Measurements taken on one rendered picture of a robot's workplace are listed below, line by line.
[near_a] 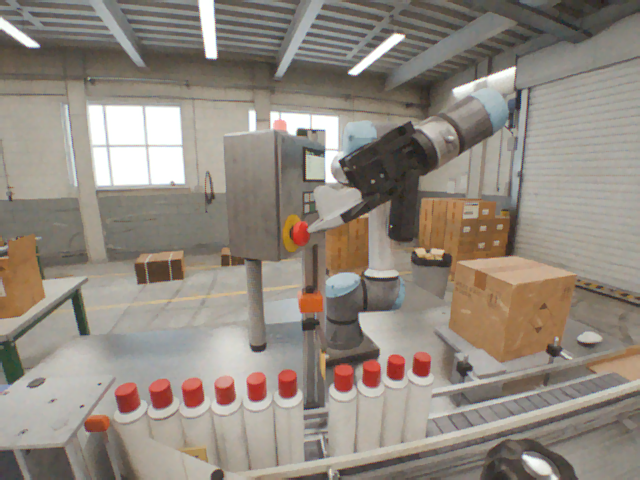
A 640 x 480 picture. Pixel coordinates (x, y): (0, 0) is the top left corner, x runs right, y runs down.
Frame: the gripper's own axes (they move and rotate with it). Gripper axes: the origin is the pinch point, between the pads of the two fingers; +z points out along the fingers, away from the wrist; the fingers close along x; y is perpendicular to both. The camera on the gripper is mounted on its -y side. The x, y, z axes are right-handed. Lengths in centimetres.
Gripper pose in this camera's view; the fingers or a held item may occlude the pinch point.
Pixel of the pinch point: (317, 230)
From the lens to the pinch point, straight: 41.2
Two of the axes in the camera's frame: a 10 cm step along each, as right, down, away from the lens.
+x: 1.9, 2.0, -9.6
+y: -5.0, -8.3, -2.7
